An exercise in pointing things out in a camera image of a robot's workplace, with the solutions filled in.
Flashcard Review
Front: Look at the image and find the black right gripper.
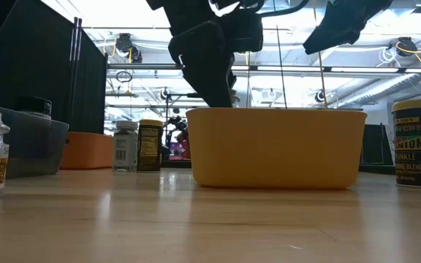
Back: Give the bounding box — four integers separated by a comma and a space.
303, 0, 394, 56

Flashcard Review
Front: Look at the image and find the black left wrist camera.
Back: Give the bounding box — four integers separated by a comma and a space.
225, 13, 265, 54

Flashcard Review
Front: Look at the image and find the black background rig frame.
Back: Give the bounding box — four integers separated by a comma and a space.
164, 92, 211, 123

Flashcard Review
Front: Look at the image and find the black lid spice jar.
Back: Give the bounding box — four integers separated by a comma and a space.
15, 96, 53, 118

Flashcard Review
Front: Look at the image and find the long ceiling light bar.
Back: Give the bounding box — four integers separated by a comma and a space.
107, 63, 421, 75

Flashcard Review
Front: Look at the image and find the yellow plastic bin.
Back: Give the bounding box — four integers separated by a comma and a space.
186, 107, 368, 191

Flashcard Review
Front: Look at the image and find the orange plastic bin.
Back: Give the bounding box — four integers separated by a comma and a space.
59, 131, 115, 171

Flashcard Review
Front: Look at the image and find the thin black hanging cable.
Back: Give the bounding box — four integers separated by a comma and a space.
246, 53, 251, 110

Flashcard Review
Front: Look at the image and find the white lid jar barcode label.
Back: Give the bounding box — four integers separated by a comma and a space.
112, 120, 139, 173

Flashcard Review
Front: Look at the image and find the dark jar yellow lid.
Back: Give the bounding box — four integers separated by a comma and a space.
136, 119, 164, 173

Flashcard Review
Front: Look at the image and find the person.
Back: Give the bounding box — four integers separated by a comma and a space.
176, 130, 191, 161

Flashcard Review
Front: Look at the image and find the black left wrist camera cable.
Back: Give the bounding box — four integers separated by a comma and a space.
257, 0, 311, 18

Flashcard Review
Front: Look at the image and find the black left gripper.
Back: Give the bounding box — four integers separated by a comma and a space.
168, 0, 234, 109

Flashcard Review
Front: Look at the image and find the black curtain stand pole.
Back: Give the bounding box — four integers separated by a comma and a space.
68, 16, 83, 127

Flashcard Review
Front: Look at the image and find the grey translucent plastic bin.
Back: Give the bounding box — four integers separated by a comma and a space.
0, 101, 69, 180

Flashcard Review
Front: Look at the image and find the black curtain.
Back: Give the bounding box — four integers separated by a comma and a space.
0, 0, 109, 134

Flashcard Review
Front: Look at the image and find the silver ventilation duct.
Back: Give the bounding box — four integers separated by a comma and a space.
336, 72, 421, 109

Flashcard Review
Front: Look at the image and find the chili onion jar yellow lid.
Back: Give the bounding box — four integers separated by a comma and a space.
391, 98, 421, 190

